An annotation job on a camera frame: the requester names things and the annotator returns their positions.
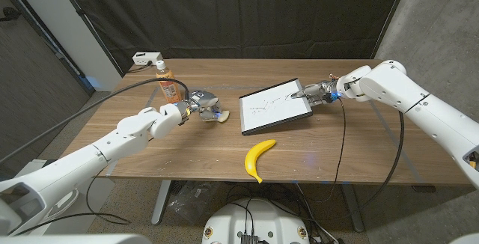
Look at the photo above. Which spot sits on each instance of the black backdrop stand pole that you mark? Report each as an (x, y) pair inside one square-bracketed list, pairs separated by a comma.
[(391, 13), (90, 27)]

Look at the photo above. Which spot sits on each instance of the clear plastic bag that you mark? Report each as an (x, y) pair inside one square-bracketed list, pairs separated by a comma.
[(192, 201)]

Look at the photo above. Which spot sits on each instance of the yellow sponge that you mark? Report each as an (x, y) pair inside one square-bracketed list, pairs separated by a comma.
[(224, 116)]

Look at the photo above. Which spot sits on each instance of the small whiteboard with dark frame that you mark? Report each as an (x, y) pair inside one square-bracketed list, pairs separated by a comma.
[(273, 113)]

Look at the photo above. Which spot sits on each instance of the grey table leg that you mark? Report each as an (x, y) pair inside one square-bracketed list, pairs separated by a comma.
[(161, 201), (353, 208)]

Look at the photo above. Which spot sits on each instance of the orange tea bottle white cap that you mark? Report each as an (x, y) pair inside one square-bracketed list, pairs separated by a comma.
[(169, 87)]

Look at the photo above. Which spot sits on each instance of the yellow toy banana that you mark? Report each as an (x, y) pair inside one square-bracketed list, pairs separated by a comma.
[(254, 156)]

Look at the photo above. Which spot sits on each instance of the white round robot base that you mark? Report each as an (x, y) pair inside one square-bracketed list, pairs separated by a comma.
[(258, 221)]

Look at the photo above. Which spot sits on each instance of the white robot torso edge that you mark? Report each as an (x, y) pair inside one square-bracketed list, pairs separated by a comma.
[(75, 239)]

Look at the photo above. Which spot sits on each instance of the white power strip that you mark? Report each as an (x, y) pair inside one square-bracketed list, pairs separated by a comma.
[(146, 57)]

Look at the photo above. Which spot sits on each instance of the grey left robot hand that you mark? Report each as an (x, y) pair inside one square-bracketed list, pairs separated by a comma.
[(206, 102)]

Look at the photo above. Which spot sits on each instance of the black backdrop curtain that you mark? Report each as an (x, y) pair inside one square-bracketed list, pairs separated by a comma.
[(239, 12)]

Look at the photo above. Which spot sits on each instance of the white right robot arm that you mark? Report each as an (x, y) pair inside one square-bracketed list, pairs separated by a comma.
[(423, 113)]

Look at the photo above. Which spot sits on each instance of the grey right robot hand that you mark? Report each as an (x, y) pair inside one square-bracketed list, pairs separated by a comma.
[(320, 92)]

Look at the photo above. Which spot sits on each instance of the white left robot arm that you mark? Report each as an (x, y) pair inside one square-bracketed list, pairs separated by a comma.
[(93, 158)]

